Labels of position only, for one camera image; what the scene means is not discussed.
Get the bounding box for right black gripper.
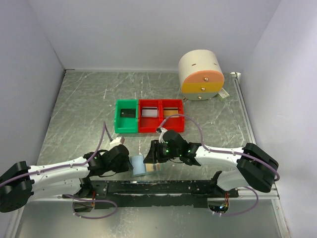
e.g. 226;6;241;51
143;140;181;164

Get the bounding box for mint green card holder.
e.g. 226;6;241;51
130;155;162;177

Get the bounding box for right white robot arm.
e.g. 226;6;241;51
143;130;279;197

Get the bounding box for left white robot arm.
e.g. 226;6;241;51
0;145;133;213

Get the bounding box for white magnetic stripe card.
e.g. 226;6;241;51
141;107;159;118

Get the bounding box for black card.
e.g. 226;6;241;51
120;109;136;118

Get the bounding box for middle red plastic bin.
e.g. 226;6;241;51
138;99;163;133

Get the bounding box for red plastic bin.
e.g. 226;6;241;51
138;99;163;133
161;99;185;132

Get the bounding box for green plastic bin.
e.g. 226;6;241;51
114;99;138;134

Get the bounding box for right red plastic bin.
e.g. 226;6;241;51
161;99;185;132

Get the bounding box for beige cylindrical drawer cabinet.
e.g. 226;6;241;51
178;50;224;101

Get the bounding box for small white tag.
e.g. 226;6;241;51
218;88;230;100

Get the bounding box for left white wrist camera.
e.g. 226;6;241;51
109;136;125;148

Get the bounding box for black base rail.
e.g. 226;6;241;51
74;179;238;208

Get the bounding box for silver aluminium frame rail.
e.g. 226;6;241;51
236;183;279;200

